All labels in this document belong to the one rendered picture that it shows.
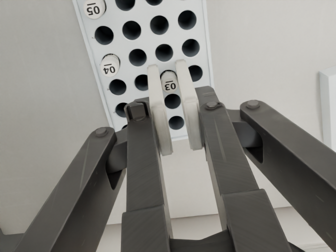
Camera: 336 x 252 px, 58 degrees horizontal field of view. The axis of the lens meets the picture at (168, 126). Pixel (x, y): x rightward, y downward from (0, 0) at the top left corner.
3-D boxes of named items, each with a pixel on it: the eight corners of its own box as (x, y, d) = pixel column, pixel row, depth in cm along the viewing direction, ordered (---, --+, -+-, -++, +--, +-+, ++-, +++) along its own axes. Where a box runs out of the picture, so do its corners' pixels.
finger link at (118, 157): (160, 165, 14) (99, 176, 14) (155, 117, 19) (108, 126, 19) (154, 138, 14) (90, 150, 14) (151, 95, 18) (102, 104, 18)
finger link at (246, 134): (204, 129, 14) (270, 118, 14) (191, 87, 18) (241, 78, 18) (207, 156, 14) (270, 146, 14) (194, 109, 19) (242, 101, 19)
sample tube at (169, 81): (157, 59, 25) (159, 78, 21) (172, 56, 25) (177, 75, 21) (160, 73, 25) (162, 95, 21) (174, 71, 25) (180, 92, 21)
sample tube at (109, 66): (105, 44, 24) (97, 61, 20) (121, 41, 24) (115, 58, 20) (109, 59, 24) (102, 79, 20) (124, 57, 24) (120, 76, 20)
